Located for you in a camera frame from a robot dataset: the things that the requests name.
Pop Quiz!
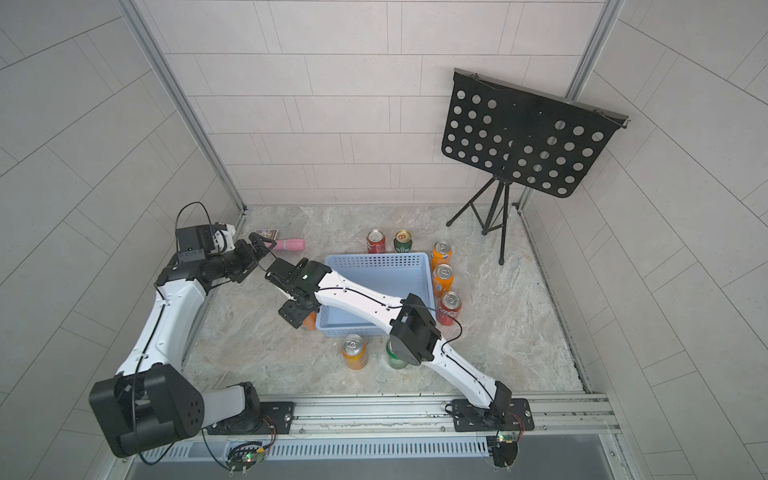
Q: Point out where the orange fanta can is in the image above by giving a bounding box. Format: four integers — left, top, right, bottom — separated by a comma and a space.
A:
300, 312, 317, 331
432, 264, 455, 297
430, 241, 452, 270

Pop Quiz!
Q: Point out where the yellow orange schweppes can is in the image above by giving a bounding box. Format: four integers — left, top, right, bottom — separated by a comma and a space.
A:
341, 334, 368, 370

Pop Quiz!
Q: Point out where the red cola can back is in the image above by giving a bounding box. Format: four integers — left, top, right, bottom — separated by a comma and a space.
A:
366, 229, 386, 254

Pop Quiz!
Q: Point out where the red cola can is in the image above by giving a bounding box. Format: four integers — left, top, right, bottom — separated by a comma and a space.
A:
436, 291, 462, 326
366, 229, 386, 254

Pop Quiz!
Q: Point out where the dark green gold-top can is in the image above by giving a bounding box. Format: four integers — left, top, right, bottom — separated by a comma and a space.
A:
393, 230, 413, 253

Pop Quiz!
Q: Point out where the green sprite can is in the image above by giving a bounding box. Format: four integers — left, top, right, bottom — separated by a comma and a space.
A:
386, 340, 408, 370

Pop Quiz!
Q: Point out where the orange fanta can back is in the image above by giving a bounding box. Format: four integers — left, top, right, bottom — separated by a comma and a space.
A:
430, 241, 452, 270

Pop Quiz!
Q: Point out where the red cola can front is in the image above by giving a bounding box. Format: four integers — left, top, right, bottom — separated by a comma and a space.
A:
436, 291, 462, 326

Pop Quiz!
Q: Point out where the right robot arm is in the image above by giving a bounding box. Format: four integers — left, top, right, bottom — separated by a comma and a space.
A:
265, 258, 512, 428

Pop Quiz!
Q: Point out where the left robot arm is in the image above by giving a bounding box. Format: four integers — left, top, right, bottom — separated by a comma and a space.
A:
89, 225, 275, 458

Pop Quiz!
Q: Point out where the light blue plastic basket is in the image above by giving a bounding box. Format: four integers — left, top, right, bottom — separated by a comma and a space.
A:
316, 252, 435, 337

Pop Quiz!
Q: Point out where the small printed card packet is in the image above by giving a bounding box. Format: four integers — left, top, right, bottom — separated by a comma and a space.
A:
255, 229, 278, 240

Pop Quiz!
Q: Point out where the pink cylindrical tube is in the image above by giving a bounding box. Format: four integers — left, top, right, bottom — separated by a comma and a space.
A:
264, 238, 306, 251

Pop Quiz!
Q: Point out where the left circuit board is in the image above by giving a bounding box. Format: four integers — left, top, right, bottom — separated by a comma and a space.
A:
225, 441, 267, 476

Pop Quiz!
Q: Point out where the circuit board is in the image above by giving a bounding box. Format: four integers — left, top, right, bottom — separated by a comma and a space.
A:
225, 441, 267, 476
486, 436, 519, 469

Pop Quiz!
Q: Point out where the right circuit board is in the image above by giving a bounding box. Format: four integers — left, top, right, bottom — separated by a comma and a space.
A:
486, 436, 519, 469

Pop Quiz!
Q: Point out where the black perforated music stand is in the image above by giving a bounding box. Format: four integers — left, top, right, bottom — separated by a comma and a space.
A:
439, 69, 629, 234

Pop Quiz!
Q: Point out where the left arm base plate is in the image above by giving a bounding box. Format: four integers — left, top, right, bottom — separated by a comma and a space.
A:
205, 402, 295, 436

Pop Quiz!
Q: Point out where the aluminium rail frame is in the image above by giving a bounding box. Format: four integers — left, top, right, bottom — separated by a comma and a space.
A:
138, 394, 621, 466

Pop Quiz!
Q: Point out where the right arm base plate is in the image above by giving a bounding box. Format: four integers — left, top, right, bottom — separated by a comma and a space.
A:
446, 398, 535, 432

